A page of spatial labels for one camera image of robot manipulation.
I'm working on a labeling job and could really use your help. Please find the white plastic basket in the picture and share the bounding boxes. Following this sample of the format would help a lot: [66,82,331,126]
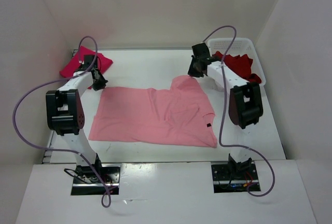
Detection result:
[207,37,266,92]

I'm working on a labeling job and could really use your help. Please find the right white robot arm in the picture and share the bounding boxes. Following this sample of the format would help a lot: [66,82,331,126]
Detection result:
[188,54,265,179]

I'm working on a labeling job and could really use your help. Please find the light pink t shirt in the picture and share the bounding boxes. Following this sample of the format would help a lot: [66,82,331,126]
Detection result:
[89,75,217,148]

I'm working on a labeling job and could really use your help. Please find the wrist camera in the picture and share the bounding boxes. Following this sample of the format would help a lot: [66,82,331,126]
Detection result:
[191,42,211,59]
[82,55,101,70]

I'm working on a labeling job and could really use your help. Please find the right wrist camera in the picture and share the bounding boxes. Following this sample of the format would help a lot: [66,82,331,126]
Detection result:
[191,42,211,59]

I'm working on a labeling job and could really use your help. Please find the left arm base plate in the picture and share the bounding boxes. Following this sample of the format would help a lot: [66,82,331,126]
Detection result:
[64,164,121,196]

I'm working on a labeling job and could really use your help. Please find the magenta t shirt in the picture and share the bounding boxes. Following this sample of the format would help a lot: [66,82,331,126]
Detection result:
[58,47,113,95]

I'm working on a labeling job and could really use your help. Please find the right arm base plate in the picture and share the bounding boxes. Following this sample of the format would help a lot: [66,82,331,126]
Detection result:
[211,162,261,193]

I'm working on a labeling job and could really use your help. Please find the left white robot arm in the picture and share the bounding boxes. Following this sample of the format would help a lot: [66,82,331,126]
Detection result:
[46,68,107,183]

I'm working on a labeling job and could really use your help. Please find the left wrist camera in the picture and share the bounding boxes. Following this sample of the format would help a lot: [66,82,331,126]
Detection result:
[82,55,101,70]

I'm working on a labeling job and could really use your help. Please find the dark red t shirt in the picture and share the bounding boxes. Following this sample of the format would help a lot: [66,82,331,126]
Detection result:
[224,54,261,83]

